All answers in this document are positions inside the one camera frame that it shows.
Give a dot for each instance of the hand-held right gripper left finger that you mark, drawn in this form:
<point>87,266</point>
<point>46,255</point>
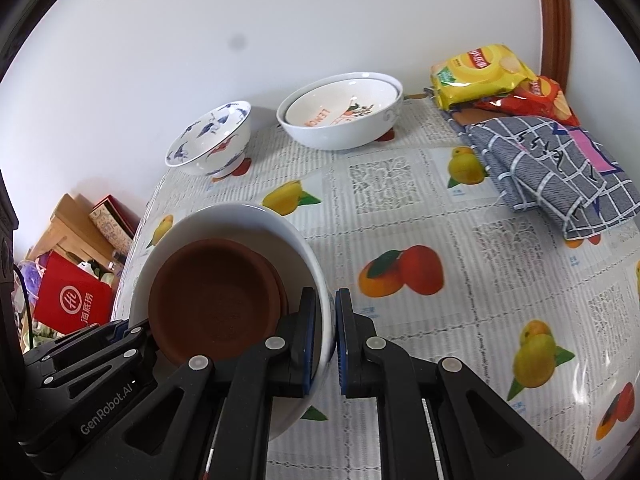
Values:
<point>310,345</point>

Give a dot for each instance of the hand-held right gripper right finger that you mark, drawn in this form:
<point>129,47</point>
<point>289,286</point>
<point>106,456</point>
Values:
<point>342,345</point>

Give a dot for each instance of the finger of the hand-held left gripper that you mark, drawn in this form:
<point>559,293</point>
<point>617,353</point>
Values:
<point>100,365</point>
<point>90,337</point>

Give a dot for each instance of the brown dish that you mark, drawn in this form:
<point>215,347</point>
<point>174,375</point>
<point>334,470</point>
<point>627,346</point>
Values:
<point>282,295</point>
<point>210,300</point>

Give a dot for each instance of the small white bowl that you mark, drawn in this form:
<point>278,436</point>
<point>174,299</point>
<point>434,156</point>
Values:
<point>300,260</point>

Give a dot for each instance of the red paper bag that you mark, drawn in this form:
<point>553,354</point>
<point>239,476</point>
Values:
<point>65,300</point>

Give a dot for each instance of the purple plastic bag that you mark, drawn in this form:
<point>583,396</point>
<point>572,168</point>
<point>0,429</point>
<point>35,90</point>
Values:
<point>31,280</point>

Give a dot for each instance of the wooden side table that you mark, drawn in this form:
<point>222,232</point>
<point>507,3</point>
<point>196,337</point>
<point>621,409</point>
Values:
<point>50,250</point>

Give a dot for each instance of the wooden stool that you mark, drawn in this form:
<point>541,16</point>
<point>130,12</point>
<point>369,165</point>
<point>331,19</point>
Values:
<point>75,220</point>

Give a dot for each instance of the patterned book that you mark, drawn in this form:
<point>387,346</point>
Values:
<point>112,220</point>

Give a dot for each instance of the fruit print tablecloth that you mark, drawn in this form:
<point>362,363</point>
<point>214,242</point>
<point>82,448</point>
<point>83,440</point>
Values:
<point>425,210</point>

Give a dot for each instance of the large white bowl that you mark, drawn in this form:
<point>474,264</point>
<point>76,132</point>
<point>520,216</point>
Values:
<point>340,137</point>

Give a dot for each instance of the white bowl with fruit print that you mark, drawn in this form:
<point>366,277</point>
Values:
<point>340,105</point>

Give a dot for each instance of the blue crane pattern bowl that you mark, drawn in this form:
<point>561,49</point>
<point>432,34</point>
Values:
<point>210,125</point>

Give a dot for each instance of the grey checked cloth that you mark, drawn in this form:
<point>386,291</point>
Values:
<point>540,175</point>

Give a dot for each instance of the yellow chip bag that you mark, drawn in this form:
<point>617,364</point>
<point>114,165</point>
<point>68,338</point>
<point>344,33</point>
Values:
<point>480,72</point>

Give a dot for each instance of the red chip bag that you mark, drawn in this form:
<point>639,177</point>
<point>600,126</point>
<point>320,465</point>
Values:
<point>545,97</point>

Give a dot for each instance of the brown wooden door frame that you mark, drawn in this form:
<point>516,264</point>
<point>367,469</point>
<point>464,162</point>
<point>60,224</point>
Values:
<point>552,20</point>

